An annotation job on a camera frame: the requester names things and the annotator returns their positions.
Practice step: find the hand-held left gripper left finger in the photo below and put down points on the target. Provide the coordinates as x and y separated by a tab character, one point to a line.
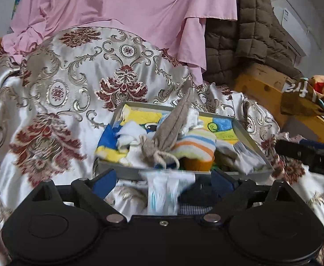
103	184

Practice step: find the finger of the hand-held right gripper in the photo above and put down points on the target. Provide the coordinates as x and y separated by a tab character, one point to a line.
317	158

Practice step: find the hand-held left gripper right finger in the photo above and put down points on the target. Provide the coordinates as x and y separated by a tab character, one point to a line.
223	183

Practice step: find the black striped sock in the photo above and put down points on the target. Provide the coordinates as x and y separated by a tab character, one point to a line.
195	202

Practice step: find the grey face mask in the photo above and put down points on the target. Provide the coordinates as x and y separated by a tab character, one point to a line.
248	158

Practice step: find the striped pastel towel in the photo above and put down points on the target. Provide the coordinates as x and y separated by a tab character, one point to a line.
195	146

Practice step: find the grey tray with colourful lining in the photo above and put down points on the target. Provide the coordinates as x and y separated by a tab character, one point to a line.
245	135

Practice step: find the white fluffy towel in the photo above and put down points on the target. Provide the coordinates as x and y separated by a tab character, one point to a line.
131	133

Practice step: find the white blue patterned packet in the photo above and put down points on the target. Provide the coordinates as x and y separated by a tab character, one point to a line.
162	194

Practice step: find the orange cup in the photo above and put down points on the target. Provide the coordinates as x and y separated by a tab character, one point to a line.
198	165

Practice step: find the floral satin bedspread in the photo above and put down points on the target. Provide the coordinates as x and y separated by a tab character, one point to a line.
67	74

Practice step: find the olive quilted jacket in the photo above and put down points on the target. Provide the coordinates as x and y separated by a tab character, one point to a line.
248	33

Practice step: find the pink cloth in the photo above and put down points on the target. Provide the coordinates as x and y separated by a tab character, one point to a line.
123	5

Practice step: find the wooden bed frame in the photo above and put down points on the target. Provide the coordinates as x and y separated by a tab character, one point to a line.
261	86

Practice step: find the white wall appliance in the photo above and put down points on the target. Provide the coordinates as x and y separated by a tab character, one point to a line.
295	38

